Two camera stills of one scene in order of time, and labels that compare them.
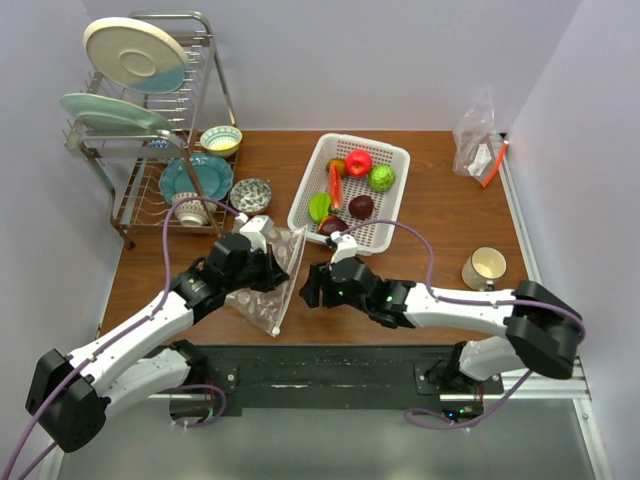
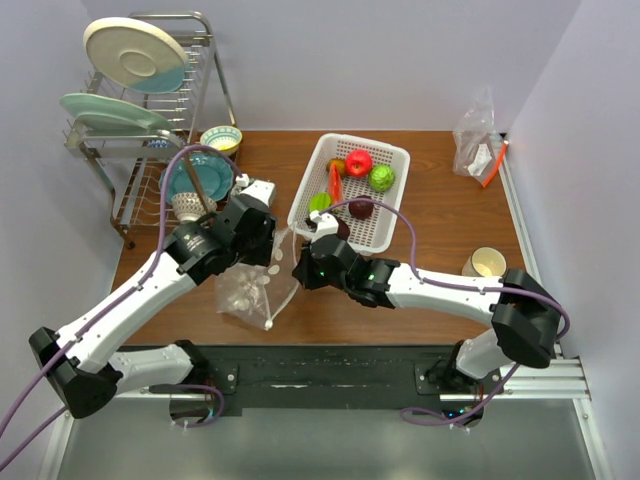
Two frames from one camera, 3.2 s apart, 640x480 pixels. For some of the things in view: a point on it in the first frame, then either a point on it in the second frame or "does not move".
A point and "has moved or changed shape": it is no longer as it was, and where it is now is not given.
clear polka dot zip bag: [265, 308] has moved or changed shape
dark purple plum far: [361, 206] does not move
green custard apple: [382, 178] does not move
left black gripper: [273, 275] -> [262, 255]
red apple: [359, 162] does not move
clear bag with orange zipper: [478, 149] does not move
